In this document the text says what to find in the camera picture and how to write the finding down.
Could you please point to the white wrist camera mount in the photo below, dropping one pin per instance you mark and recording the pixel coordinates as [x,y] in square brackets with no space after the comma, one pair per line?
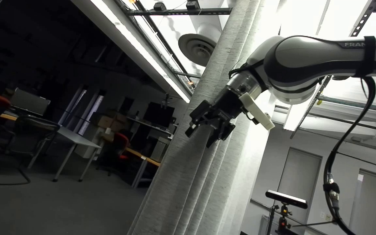
[258,112]

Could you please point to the dark office desk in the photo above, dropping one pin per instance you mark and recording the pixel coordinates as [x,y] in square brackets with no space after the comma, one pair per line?
[32,120]

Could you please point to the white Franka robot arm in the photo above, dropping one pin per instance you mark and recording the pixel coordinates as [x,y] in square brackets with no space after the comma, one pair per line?
[310,60]

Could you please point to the stacked cardboard boxes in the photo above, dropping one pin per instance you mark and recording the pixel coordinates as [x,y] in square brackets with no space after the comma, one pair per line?
[110,123]

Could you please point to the black stereo camera bar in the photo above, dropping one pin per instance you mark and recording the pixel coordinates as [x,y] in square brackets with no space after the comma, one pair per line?
[287,198]

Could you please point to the grey laptop screen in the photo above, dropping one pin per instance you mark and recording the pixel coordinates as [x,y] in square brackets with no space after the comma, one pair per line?
[29,100]

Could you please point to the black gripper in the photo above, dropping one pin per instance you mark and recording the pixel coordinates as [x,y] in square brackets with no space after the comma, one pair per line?
[228,106]

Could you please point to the black desktop monitor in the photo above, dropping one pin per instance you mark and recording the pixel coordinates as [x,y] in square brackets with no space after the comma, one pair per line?
[157,113]

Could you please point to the black camera tripod head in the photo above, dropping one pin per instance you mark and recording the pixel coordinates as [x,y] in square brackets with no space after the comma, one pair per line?
[285,219]

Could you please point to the grey folding table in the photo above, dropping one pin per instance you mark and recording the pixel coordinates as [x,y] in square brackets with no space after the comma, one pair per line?
[78,138]

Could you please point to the long ceiling light strip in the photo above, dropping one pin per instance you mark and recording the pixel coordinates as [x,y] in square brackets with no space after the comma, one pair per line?
[131,47]

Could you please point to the black curtain rail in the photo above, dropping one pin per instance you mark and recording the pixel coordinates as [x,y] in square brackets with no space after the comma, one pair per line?
[176,12]

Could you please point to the wooden table with metal legs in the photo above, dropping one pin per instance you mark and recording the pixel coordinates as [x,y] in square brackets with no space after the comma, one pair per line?
[143,157]

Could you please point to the orange office chair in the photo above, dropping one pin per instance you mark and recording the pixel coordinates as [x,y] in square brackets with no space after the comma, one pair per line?
[121,143]

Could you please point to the plain grey door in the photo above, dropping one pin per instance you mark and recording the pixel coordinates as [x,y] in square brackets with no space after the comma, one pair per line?
[300,173]

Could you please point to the round ceiling air vent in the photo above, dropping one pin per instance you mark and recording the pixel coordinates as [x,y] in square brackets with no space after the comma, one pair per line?
[196,47]

